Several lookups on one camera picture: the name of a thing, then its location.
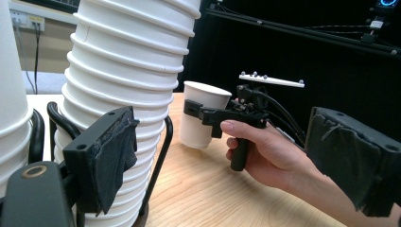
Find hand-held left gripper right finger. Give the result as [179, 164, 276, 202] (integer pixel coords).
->
[304, 106, 401, 218]

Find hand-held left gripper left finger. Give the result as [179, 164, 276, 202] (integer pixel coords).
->
[61, 105, 140, 217]

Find single white paper cup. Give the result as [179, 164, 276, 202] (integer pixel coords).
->
[179, 80, 233, 150]

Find stack of white paper cups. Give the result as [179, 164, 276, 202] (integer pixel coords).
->
[0, 0, 34, 199]
[53, 0, 202, 227]

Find black curtain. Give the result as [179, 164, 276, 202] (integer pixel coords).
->
[174, 0, 401, 143]

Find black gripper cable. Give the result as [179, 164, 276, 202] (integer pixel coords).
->
[252, 89, 307, 141]
[268, 111, 306, 148]

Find black metal frame bar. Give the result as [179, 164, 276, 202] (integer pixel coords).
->
[204, 8, 401, 60]

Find black wall cable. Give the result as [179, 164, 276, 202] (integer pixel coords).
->
[32, 22, 42, 96]

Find grey wall cable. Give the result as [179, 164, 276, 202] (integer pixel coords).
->
[13, 20, 36, 95]

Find device with blue ring light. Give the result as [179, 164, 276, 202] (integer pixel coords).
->
[375, 0, 400, 9]

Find white wall socket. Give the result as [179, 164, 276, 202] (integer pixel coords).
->
[9, 10, 45, 32]

